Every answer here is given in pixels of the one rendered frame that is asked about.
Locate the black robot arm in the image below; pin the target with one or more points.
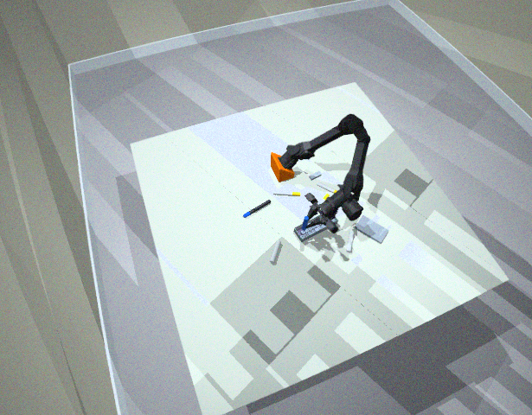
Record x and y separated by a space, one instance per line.
353 181

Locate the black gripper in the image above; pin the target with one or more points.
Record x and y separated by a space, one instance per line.
328 207

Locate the keyboard with white letter keys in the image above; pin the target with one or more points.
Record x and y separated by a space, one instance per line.
311 231

